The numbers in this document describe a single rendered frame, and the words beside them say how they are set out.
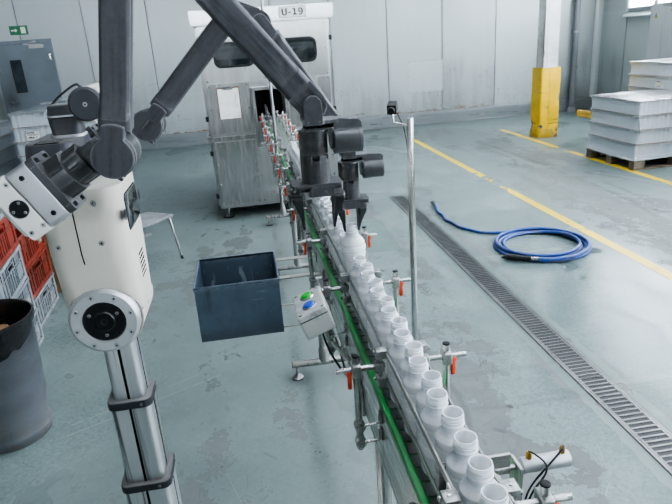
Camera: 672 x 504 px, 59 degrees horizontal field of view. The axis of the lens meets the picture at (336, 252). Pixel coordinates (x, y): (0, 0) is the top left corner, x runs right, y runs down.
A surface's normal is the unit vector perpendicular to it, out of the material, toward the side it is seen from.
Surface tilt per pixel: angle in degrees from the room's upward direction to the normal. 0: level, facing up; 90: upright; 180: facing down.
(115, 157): 91
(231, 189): 90
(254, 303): 90
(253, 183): 90
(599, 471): 0
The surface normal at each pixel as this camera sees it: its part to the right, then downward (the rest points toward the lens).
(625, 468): -0.07, -0.94
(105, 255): 0.17, 0.50
